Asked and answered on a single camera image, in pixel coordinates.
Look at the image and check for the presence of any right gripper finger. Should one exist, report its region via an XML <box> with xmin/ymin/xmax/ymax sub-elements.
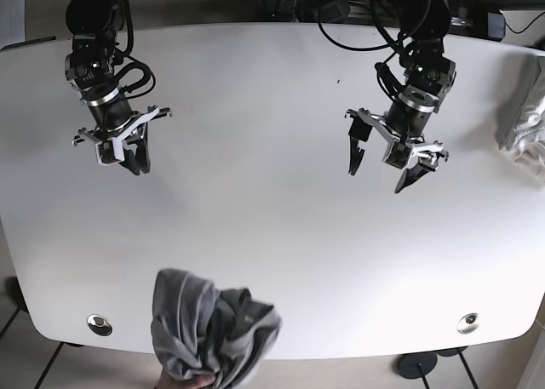
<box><xmin>118</xmin><ymin>148</ymin><xmax>141</xmax><ymax>175</ymax></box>
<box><xmin>135</xmin><ymin>124</ymin><xmax>151</xmax><ymax>174</ymax></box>

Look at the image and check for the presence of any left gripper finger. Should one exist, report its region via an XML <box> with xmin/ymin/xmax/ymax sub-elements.
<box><xmin>348</xmin><ymin>117</ymin><xmax>370</xmax><ymax>176</ymax></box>
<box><xmin>394</xmin><ymin>152</ymin><xmax>439</xmax><ymax>193</ymax></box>

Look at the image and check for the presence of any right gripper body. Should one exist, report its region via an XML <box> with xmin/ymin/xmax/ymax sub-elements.
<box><xmin>72</xmin><ymin>84</ymin><xmax>172</xmax><ymax>149</ymax></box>

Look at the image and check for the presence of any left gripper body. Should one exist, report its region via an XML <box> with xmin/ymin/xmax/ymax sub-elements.
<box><xmin>346</xmin><ymin>87</ymin><xmax>449</xmax><ymax>160</ymax></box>

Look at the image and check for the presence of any white printed T-shirt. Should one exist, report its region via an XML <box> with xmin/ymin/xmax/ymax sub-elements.
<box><xmin>496</xmin><ymin>56</ymin><xmax>544</xmax><ymax>183</ymax></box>

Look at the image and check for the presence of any grey printed T-shirt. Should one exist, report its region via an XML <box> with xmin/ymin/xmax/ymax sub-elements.
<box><xmin>151</xmin><ymin>268</ymin><xmax>282</xmax><ymax>388</ymax></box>

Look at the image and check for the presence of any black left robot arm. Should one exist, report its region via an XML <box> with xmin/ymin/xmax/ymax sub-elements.
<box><xmin>345</xmin><ymin>0</ymin><xmax>456</xmax><ymax>192</ymax></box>

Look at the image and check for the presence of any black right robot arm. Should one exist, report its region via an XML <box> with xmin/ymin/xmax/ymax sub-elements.
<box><xmin>65</xmin><ymin>0</ymin><xmax>171</xmax><ymax>175</ymax></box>

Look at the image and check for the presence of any person's hand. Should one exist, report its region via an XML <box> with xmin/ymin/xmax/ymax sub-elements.
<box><xmin>153</xmin><ymin>369</ymin><xmax>215</xmax><ymax>389</ymax></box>

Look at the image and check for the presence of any right silver table grommet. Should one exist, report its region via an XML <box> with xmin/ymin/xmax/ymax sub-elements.
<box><xmin>456</xmin><ymin>312</ymin><xmax>480</xmax><ymax>335</ymax></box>

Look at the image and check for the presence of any silver table grommet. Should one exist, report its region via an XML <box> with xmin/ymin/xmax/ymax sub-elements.
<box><xmin>87</xmin><ymin>314</ymin><xmax>112</xmax><ymax>337</ymax></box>
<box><xmin>456</xmin><ymin>312</ymin><xmax>480</xmax><ymax>335</ymax></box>

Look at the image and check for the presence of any left silver table grommet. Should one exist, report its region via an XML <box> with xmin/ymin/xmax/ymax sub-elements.
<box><xmin>87</xmin><ymin>314</ymin><xmax>112</xmax><ymax>337</ymax></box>

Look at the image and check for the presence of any black round stand base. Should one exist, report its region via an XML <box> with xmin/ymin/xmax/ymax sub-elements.
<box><xmin>395</xmin><ymin>352</ymin><xmax>438</xmax><ymax>380</ymax></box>

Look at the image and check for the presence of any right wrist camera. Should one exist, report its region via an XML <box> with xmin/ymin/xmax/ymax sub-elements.
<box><xmin>95</xmin><ymin>140</ymin><xmax>124</xmax><ymax>166</ymax></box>

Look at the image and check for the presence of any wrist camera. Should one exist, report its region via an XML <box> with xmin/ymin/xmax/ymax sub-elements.
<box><xmin>95</xmin><ymin>140</ymin><xmax>124</xmax><ymax>166</ymax></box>
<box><xmin>383</xmin><ymin>140</ymin><xmax>412</xmax><ymax>169</ymax></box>

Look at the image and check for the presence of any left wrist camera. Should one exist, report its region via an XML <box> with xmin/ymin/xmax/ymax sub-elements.
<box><xmin>383</xmin><ymin>140</ymin><xmax>412</xmax><ymax>169</ymax></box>

